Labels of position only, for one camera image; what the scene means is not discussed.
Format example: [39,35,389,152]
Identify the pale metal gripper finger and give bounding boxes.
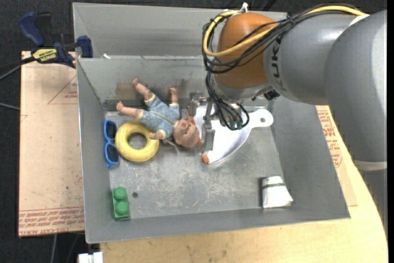
[202,121,217,154]
[187,91,199,121]

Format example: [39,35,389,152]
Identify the white flat paddle with hole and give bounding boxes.
[193,106,274,164]

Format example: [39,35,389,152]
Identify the baby doll in blue suit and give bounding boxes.
[116,77,204,150]

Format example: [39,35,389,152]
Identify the grey metal bin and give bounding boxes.
[72,2,352,245]

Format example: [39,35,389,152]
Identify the white folded cloth, green stripe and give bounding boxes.
[260,175,294,209]

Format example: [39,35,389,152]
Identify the blue sunglasses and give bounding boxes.
[103,119,121,169]

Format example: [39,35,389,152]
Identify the green toy brick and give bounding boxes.
[111,187,131,221]

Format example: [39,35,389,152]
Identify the brown cardboard board, red print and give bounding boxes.
[18,51,360,238]

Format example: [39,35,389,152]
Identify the black cylinder on white bracket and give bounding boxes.
[263,88,281,102]

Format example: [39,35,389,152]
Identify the yellow ring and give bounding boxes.
[115,121,160,163]

